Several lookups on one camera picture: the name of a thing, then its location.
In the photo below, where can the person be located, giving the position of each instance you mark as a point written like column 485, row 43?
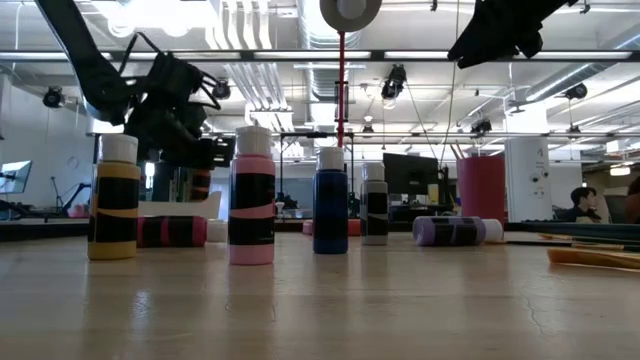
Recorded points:
column 582, row 202
column 634, row 200

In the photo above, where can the white plastic bin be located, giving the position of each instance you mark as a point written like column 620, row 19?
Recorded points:
column 180, row 207

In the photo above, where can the blue paint bottle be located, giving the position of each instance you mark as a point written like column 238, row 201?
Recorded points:
column 330, row 200

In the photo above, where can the yellow paint bottle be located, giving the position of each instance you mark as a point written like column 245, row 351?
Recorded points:
column 114, row 200

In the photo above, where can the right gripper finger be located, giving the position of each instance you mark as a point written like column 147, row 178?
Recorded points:
column 531, row 42
column 482, row 45

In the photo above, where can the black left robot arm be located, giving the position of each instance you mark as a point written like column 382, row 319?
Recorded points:
column 85, row 65

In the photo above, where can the magenta paint bottle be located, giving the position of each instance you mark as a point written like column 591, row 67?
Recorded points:
column 170, row 232

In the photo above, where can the black table frame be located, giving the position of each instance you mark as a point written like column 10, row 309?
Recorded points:
column 575, row 230

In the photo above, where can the orange paint bottle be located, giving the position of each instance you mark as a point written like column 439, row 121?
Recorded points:
column 200, row 185

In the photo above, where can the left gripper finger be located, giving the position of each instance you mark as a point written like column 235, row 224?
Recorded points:
column 204, row 154
column 176, row 152

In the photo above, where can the small background monitor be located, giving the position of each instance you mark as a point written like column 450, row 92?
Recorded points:
column 15, row 177

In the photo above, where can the black background monitor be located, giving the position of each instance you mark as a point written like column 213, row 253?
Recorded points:
column 410, row 175

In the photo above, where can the purple paint bottle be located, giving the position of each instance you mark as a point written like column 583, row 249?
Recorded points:
column 450, row 231

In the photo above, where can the light grey paint bottle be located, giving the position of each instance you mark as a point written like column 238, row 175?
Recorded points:
column 374, row 210

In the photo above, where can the black ceiling spotlight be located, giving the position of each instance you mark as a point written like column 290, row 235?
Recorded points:
column 394, row 80
column 222, row 90
column 52, row 97
column 481, row 126
column 576, row 91

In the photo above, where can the pink paint bottle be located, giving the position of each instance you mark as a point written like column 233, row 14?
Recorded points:
column 251, row 170

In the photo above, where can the red plastic cup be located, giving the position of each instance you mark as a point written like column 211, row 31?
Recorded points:
column 481, row 190

